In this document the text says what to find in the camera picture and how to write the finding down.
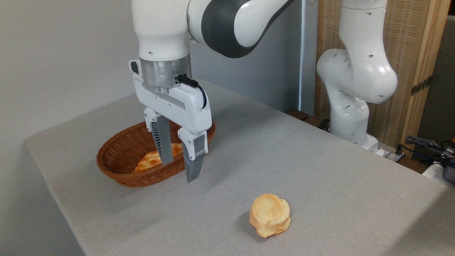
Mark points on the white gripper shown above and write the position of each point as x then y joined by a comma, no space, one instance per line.
185,106

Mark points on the round golden bread roll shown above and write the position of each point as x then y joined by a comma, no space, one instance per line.
270,213

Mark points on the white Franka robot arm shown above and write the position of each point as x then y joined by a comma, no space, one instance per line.
160,28

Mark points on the flat golden bread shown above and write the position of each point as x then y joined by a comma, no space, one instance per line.
149,161

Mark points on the brown wicker basket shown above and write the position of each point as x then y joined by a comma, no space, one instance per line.
117,149

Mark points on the dark wooden platform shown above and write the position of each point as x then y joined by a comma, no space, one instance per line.
302,115

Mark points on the black metal hinge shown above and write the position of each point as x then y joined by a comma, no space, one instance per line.
421,85

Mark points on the wooden woven folding screen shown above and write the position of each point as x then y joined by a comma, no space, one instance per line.
408,42

